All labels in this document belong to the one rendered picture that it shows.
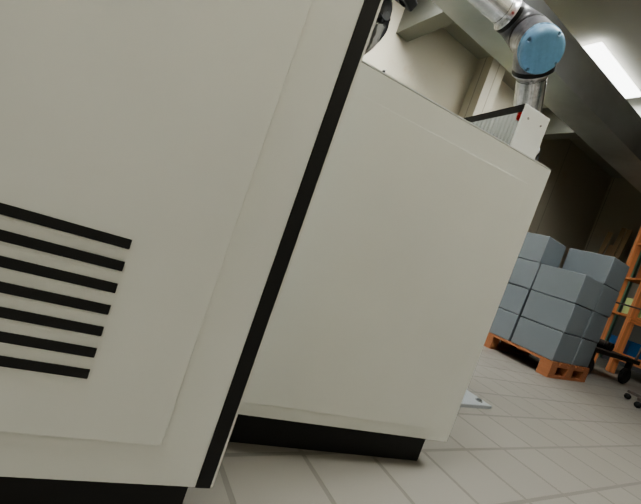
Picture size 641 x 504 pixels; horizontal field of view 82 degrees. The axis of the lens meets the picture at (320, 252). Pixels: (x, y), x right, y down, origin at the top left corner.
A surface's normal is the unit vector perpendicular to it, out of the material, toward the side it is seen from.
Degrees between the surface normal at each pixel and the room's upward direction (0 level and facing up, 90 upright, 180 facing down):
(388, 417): 90
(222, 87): 90
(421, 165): 90
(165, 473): 90
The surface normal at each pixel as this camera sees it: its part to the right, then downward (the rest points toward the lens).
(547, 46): -0.14, 0.63
